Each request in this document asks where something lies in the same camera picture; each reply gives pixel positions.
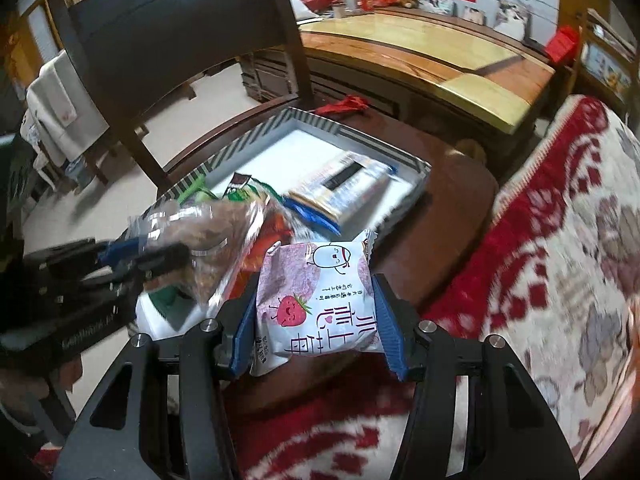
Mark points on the couple photo frame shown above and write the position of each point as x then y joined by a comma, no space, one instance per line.
440,7

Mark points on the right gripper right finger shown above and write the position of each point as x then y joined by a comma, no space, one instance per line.
511,432

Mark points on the wooden side shelf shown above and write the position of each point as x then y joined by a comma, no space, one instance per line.
608,61

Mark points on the person left hand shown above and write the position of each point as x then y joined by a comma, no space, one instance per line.
16,385

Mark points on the red gift bag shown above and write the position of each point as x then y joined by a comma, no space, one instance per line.
562,48

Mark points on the wooden coffee table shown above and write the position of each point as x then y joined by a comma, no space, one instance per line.
445,76

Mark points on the white tray with striped rim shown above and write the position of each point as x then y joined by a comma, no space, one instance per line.
263,164

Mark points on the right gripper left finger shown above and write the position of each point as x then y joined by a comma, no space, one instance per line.
158,412

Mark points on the floral red sofa blanket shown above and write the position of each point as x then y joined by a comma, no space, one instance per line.
556,275

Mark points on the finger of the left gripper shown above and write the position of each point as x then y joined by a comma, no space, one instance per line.
116,251
152,263

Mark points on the white strawberry snack packet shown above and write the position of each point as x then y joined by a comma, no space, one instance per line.
314,299

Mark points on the red cloth on chair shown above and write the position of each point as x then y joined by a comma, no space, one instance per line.
345,107

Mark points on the clear bag of brown nuts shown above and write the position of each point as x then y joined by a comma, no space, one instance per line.
219,235

